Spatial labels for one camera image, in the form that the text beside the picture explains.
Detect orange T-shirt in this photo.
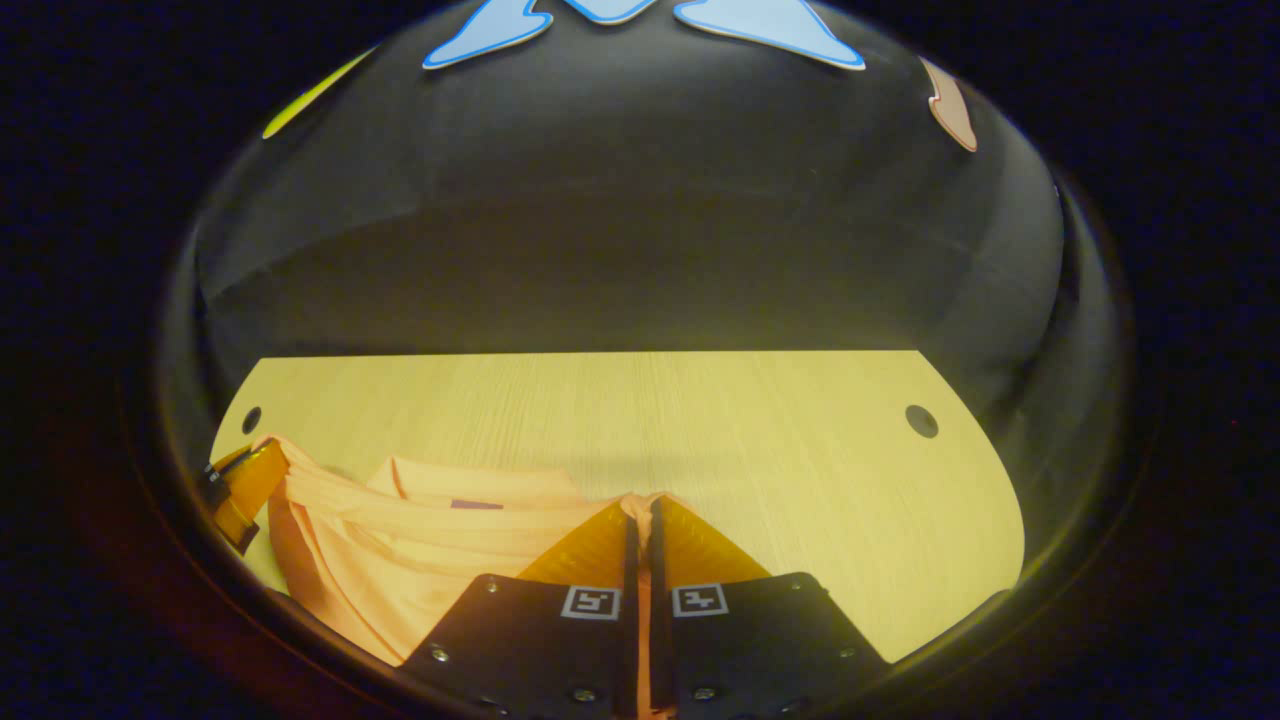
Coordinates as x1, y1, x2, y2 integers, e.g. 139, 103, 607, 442
262, 435, 661, 720

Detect black backdrop cloth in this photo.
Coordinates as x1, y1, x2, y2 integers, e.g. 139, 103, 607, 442
155, 0, 1131, 601

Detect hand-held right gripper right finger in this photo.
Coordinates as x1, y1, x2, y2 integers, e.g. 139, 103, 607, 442
650, 495, 891, 720

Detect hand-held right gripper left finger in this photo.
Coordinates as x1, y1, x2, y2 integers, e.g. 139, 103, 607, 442
398, 498, 639, 720

